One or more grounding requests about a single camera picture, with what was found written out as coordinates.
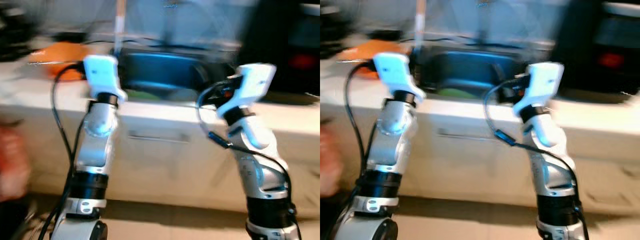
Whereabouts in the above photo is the steel knife white handle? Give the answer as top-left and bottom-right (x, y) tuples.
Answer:
(414, 0), (428, 53)
(114, 0), (127, 56)

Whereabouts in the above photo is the stainless steel kitchen sink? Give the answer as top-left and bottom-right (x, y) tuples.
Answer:
(117, 47), (241, 101)
(420, 47), (556, 98)

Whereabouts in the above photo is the white kitchen cabinet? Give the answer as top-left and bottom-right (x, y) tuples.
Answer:
(320, 100), (640, 211)
(0, 102), (321, 211)

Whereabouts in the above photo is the black water dispenser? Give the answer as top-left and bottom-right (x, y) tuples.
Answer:
(552, 0), (640, 96)
(240, 0), (321, 98)

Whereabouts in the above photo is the red plastic bag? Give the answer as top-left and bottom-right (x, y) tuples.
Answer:
(0, 122), (31, 201)
(320, 120), (346, 198)

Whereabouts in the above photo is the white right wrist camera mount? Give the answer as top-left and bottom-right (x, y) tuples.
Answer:
(216, 62), (277, 119)
(512, 61), (565, 117)

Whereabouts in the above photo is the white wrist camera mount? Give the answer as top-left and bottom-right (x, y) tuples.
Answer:
(372, 51), (427, 101)
(512, 61), (565, 117)
(82, 54), (128, 103)
(216, 62), (277, 119)

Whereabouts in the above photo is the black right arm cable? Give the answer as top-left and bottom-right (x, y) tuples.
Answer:
(482, 80), (586, 236)
(196, 82), (296, 221)

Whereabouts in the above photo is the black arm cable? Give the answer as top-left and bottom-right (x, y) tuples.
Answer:
(37, 62), (86, 240)
(342, 60), (381, 240)
(196, 82), (296, 221)
(482, 80), (586, 236)

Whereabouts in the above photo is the steel cabinet handle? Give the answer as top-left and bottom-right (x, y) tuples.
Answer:
(127, 130), (178, 143)
(437, 127), (486, 141)

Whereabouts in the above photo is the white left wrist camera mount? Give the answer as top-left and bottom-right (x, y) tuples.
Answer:
(82, 54), (128, 103)
(372, 51), (427, 101)

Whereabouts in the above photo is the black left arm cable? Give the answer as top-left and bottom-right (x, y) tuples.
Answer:
(37, 62), (86, 240)
(342, 60), (381, 240)

